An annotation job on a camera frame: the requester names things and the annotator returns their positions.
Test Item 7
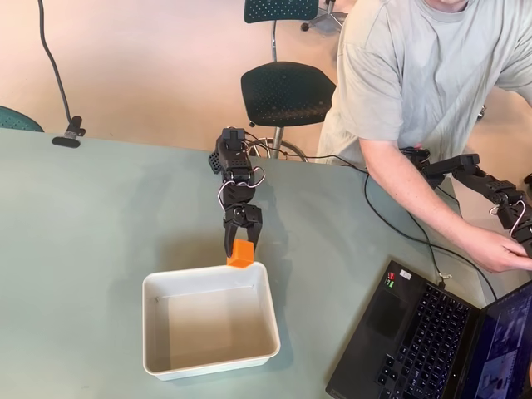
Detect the orange cube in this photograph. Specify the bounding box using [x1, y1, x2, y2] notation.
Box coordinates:
[226, 239, 255, 269]

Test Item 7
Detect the black leader robot arm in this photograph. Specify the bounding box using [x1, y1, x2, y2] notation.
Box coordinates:
[400, 147, 532, 261]

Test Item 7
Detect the person's right forearm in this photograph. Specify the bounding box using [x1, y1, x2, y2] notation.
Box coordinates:
[358, 135, 499, 261]

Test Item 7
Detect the white plastic tray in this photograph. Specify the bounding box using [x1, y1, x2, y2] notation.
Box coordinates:
[141, 260, 282, 382]

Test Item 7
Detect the person's right hand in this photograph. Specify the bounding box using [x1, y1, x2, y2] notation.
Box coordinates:
[484, 234, 532, 274]

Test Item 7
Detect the dark perforated chair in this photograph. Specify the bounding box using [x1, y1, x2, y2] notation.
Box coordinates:
[239, 0, 337, 161]

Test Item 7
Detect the black laptop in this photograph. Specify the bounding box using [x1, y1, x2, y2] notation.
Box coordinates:
[324, 259, 532, 399]

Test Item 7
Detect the black gooseneck with clamp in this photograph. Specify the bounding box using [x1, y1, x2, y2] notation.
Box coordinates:
[37, 0, 87, 149]

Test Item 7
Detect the office chair wheeled base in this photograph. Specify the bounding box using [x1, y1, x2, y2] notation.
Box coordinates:
[300, 0, 350, 32]

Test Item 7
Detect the person in pale green shirt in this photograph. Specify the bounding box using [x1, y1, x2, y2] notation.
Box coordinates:
[318, 0, 532, 168]

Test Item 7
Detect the black cable with green tag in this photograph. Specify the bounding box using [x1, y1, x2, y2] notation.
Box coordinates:
[244, 140, 499, 301]

